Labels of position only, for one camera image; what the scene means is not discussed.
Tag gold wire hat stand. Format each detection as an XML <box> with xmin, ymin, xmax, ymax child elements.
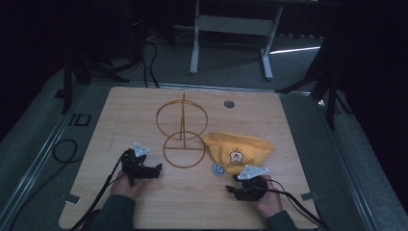
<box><xmin>155</xmin><ymin>92</ymin><xmax>209</xmax><ymax>169</ymax></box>

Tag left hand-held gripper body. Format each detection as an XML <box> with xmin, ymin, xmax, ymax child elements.
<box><xmin>121</xmin><ymin>141</ymin><xmax>152</xmax><ymax>188</ymax></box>

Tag yellow hat with cartoon print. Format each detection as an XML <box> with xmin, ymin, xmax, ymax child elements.
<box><xmin>202</xmin><ymin>131</ymin><xmax>276</xmax><ymax>176</ymax></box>

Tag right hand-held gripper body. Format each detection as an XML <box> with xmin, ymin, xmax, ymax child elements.
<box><xmin>232</xmin><ymin>164</ymin><xmax>269</xmax><ymax>202</ymax></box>

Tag person's right hand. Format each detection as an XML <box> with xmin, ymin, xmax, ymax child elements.
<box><xmin>254</xmin><ymin>174</ymin><xmax>285</xmax><ymax>219</ymax></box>

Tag white desk frame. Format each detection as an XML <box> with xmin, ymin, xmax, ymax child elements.
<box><xmin>189</xmin><ymin>0</ymin><xmax>285</xmax><ymax>81</ymax></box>

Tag black tripod stand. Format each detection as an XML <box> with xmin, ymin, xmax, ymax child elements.
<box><xmin>53</xmin><ymin>32</ymin><xmax>143</xmax><ymax>116</ymax></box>
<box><xmin>275</xmin><ymin>32</ymin><xmax>354</xmax><ymax>131</ymax></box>

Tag hand-held gripper cable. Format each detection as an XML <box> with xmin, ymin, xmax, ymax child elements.
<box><xmin>69</xmin><ymin>152</ymin><xmax>129</xmax><ymax>231</ymax></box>
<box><xmin>265</xmin><ymin>178</ymin><xmax>329</xmax><ymax>230</ymax></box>

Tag black rectangular floor marker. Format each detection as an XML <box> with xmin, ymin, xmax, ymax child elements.
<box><xmin>68</xmin><ymin>113</ymin><xmax>92</xmax><ymax>127</ymax></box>

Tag grey tape piece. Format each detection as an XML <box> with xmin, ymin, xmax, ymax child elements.
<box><xmin>64</xmin><ymin>193</ymin><xmax>82</xmax><ymax>205</ymax></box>
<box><xmin>300</xmin><ymin>191</ymin><xmax>320</xmax><ymax>202</ymax></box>

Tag black floor cables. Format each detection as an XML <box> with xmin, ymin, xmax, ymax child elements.
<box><xmin>140</xmin><ymin>38</ymin><xmax>162</xmax><ymax>89</ymax></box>

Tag person's left hand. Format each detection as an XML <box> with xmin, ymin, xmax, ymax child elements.
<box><xmin>110</xmin><ymin>170</ymin><xmax>146</xmax><ymax>202</ymax></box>

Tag right hand-held gripper cable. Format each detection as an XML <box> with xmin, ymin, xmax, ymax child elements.
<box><xmin>265</xmin><ymin>178</ymin><xmax>329</xmax><ymax>230</ymax></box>

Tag left hand-held gripper cable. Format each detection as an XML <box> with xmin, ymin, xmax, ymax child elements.
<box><xmin>69</xmin><ymin>152</ymin><xmax>129</xmax><ymax>231</ymax></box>

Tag black floor cable loop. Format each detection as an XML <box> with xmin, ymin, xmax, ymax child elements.
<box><xmin>7</xmin><ymin>139</ymin><xmax>84</xmax><ymax>231</ymax></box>

